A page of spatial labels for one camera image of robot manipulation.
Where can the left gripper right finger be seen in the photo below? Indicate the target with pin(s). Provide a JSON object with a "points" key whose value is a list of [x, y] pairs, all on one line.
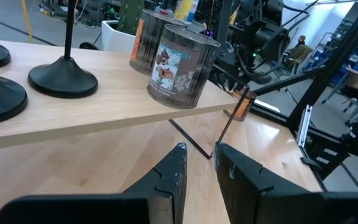
{"points": [[259, 205]]}

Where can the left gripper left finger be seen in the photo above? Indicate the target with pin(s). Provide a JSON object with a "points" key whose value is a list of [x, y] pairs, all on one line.
{"points": [[154, 205]]}

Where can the metal candle tin orange wax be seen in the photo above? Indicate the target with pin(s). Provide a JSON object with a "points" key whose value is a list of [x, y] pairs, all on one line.
{"points": [[143, 40]]}

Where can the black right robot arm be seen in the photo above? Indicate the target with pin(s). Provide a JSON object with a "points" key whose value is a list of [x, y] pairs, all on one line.
{"points": [[266, 40]]}

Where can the person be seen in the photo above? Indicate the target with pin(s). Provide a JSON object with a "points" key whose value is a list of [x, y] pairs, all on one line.
{"points": [[298, 51]]}

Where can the white hexagonal plant pot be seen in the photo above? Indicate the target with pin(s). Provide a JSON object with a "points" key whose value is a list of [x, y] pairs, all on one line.
{"points": [[113, 37]]}

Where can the green cactus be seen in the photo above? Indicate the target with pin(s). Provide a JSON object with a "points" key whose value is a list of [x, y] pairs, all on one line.
{"points": [[130, 15]]}

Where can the yellow white round object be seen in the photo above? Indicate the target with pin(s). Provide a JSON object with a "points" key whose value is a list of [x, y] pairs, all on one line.
{"points": [[183, 9]]}

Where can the wooden shelf riser black frame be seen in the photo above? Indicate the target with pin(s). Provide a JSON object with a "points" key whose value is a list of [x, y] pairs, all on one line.
{"points": [[110, 93]]}

